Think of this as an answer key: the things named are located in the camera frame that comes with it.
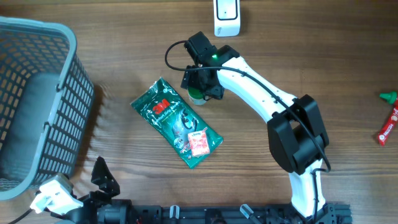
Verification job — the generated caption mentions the green cap sauce bottle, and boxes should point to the green cap sauce bottle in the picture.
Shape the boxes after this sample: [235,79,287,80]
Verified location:
[379,91,397,105]

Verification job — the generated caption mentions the green lid white jar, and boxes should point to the green lid white jar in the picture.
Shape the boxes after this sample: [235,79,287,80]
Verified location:
[188,87,206,105]

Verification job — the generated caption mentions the pink tissue packet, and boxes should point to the pink tissue packet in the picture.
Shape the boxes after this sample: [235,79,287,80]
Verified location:
[188,131,210,157]

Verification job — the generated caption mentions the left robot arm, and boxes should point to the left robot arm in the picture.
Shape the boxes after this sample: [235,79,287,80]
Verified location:
[50,157,138,224]

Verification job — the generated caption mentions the grey plastic mesh basket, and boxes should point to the grey plastic mesh basket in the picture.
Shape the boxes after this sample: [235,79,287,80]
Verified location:
[1,17,95,200]

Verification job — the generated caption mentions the white barcode scanner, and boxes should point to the white barcode scanner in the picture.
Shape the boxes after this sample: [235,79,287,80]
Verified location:
[213,0,241,37]

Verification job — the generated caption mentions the green 3M gloves packet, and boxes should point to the green 3M gloves packet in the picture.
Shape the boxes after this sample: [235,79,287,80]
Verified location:
[131,78,223,169]

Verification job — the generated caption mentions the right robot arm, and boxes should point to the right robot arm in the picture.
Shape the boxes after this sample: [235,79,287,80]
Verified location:
[181,32,330,222]

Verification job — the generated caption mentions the red coffee stick sachet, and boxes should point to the red coffee stick sachet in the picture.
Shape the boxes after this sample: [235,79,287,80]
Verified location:
[378,100,397,146]

